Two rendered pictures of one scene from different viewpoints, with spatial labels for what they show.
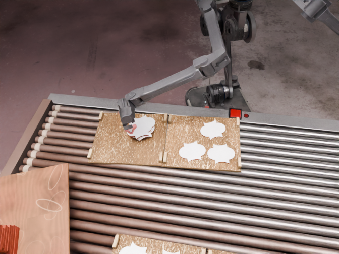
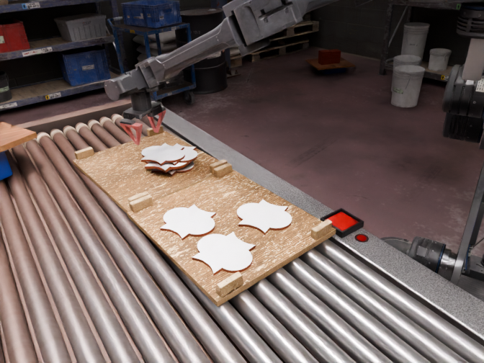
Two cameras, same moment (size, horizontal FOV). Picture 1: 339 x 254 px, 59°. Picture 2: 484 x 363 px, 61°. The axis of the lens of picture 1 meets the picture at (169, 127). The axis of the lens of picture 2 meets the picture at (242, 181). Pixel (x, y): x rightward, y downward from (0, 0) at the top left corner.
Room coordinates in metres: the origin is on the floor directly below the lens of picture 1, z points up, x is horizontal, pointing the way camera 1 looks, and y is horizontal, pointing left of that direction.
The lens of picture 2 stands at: (0.35, -0.78, 1.53)
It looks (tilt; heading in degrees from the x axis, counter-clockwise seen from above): 30 degrees down; 43
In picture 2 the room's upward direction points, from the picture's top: 3 degrees counter-clockwise
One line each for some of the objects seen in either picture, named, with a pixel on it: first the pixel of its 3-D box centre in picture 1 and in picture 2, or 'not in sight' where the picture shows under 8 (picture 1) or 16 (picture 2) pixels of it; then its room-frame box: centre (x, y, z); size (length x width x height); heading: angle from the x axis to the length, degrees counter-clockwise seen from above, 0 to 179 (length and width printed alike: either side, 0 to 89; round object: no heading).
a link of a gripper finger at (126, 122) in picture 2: (129, 126); (137, 128); (0.97, 0.21, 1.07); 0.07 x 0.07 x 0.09; 16
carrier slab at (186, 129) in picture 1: (202, 141); (226, 222); (0.93, -0.18, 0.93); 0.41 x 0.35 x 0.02; 80
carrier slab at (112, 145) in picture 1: (129, 137); (149, 166); (1.01, 0.23, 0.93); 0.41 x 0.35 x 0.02; 81
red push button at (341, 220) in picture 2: (235, 114); (341, 222); (1.11, -0.40, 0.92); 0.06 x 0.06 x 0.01; 76
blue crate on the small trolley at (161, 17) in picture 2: not in sight; (151, 13); (3.06, 2.86, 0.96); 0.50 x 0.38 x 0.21; 94
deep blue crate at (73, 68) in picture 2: not in sight; (83, 64); (2.83, 4.07, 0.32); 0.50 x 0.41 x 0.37; 165
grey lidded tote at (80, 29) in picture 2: not in sight; (82, 27); (2.89, 4.02, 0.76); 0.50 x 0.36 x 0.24; 175
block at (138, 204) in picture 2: (165, 157); (141, 203); (0.84, 0.04, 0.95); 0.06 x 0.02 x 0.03; 170
